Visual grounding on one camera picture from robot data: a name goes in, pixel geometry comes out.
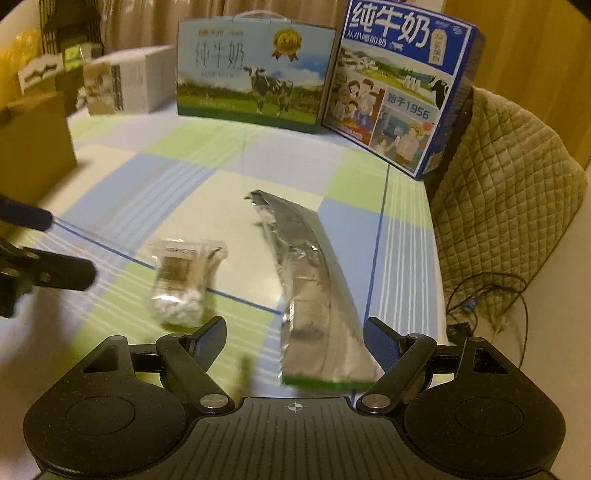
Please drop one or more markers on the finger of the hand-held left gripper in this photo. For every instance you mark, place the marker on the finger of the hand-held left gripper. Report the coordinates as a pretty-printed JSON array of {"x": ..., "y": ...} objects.
[
  {"x": 60, "y": 272},
  {"x": 27, "y": 214}
]

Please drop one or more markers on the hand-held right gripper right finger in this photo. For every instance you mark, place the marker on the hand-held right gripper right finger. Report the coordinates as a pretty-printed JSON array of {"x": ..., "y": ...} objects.
[{"x": 381, "y": 339}]

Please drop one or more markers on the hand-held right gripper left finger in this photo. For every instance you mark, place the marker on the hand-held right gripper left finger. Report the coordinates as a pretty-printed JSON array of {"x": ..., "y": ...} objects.
[{"x": 214, "y": 332}]

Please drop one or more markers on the brown cardboard box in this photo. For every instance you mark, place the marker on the brown cardboard box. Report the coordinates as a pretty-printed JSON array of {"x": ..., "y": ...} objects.
[{"x": 37, "y": 134}]

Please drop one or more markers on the silver foil zip bag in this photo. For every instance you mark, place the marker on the silver foil zip bag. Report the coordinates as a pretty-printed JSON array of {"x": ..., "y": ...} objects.
[{"x": 318, "y": 277}]

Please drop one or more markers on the white cutout card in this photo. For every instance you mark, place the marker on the white cutout card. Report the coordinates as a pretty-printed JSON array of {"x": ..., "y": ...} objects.
[{"x": 39, "y": 79}]

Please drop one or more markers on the yellow plastic bag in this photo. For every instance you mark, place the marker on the yellow plastic bag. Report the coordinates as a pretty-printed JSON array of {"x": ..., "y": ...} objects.
[{"x": 18, "y": 50}]

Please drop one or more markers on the green small packets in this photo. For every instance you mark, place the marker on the green small packets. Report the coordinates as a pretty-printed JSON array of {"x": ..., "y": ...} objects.
[{"x": 76, "y": 57}]

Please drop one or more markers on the checkered tablecloth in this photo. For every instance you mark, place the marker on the checkered tablecloth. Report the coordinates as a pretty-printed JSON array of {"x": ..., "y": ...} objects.
[{"x": 184, "y": 161}]

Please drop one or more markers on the white cardboard box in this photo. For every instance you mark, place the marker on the white cardboard box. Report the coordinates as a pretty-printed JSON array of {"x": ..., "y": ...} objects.
[{"x": 147, "y": 78}]

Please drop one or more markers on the quilted beige chair cover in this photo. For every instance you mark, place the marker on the quilted beige chair cover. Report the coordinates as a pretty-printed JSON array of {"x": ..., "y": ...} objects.
[{"x": 508, "y": 184}]

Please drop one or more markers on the green milk carton case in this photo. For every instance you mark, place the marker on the green milk carton case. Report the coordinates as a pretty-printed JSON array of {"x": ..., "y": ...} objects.
[{"x": 221, "y": 101}]

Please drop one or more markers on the beige curtain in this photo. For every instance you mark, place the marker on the beige curtain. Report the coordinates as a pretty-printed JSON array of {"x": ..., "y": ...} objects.
[{"x": 152, "y": 23}]

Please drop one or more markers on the blue milk carton case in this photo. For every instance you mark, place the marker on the blue milk carton case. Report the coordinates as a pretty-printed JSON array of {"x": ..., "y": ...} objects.
[{"x": 406, "y": 92}]

